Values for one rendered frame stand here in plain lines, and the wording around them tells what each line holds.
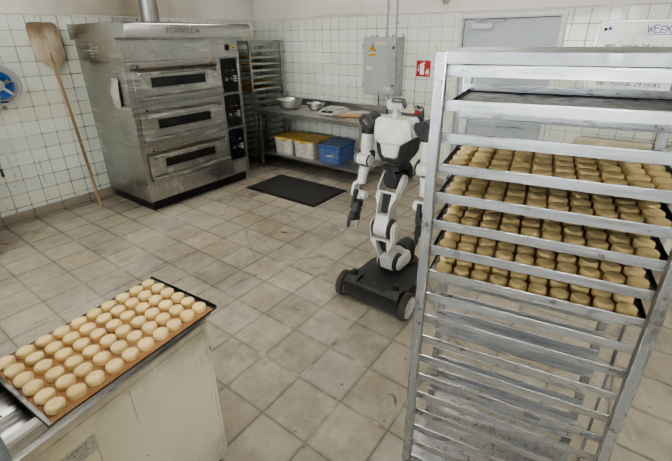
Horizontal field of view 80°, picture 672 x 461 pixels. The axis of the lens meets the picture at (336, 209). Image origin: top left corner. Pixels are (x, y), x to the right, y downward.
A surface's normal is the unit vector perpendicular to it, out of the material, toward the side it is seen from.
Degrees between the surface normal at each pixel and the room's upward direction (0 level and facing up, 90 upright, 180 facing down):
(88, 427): 90
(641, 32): 90
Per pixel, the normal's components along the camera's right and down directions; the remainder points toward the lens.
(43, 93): 0.81, 0.23
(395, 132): -0.59, 0.33
